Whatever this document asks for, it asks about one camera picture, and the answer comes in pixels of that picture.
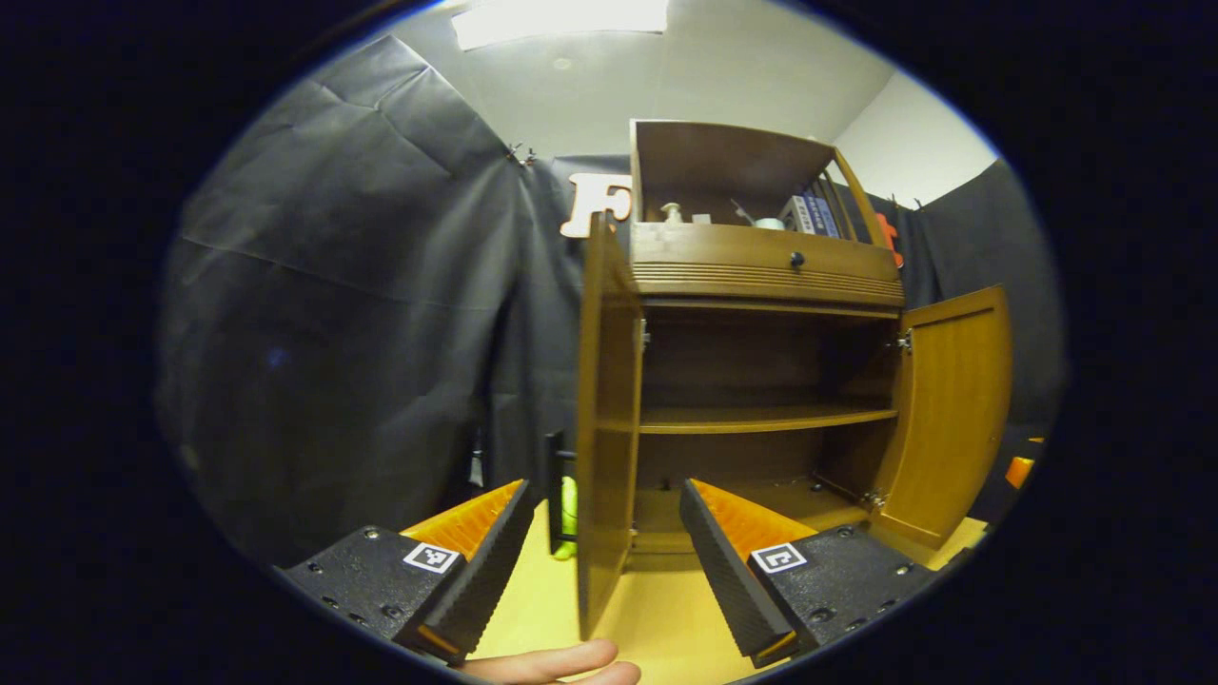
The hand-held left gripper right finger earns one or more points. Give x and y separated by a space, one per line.
723 571

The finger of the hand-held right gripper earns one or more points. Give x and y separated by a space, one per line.
1020 471

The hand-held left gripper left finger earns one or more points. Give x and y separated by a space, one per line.
490 566

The wooden cabinet door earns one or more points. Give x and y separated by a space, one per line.
952 409
604 428

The wooden double-door shoe cabinet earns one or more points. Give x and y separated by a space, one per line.
761 290

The wooden cabinet drawer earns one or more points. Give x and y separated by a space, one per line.
723 245

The green toy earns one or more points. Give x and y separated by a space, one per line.
570 518

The wooden inner shelf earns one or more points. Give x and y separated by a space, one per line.
761 419

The black backdrop cloth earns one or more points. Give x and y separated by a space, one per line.
362 314

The light blue book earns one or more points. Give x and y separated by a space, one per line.
834 219

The white book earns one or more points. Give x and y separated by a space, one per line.
795 217

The small white stand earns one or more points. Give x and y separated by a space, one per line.
673 213

